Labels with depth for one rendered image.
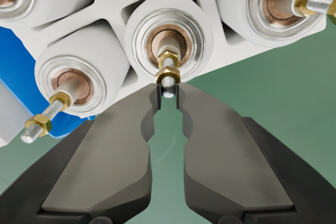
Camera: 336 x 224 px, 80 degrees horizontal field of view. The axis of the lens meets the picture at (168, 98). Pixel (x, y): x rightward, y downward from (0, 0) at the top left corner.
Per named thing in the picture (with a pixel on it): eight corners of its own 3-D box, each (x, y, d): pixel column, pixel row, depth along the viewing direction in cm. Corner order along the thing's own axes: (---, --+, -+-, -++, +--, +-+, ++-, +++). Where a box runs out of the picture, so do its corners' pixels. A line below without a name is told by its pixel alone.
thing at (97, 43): (137, 68, 41) (118, 121, 26) (90, 65, 41) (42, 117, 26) (136, 18, 37) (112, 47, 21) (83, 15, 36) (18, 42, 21)
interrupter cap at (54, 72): (110, 113, 26) (108, 116, 25) (49, 110, 25) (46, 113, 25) (104, 55, 22) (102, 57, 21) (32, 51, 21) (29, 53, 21)
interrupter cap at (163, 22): (123, 64, 22) (122, 66, 22) (147, -7, 19) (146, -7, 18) (185, 88, 24) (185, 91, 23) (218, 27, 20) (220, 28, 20)
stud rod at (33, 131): (74, 96, 22) (34, 144, 16) (64, 95, 22) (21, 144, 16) (72, 88, 22) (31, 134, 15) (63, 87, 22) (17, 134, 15)
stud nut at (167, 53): (179, 68, 18) (179, 72, 17) (160, 71, 18) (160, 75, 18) (176, 47, 17) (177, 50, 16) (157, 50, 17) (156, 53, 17)
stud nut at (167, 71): (181, 88, 15) (182, 94, 14) (158, 91, 15) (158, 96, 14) (178, 63, 14) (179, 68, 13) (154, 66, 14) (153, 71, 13)
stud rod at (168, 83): (174, 58, 19) (177, 98, 13) (164, 59, 19) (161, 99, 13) (173, 48, 19) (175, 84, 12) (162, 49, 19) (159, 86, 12)
